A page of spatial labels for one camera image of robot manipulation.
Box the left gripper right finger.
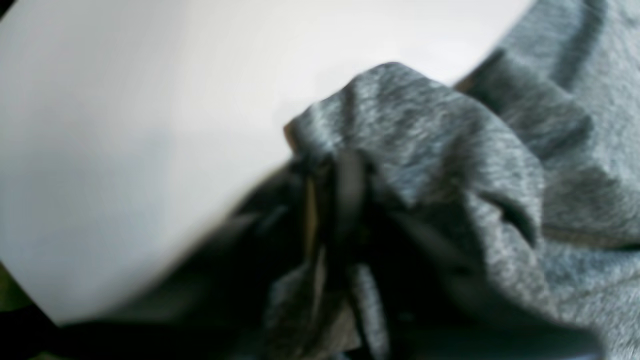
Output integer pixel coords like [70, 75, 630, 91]
[350, 190, 601, 360]

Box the grey t-shirt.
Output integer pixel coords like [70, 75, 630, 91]
[289, 0, 640, 360]

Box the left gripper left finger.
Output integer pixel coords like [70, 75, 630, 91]
[50, 150, 366, 360]

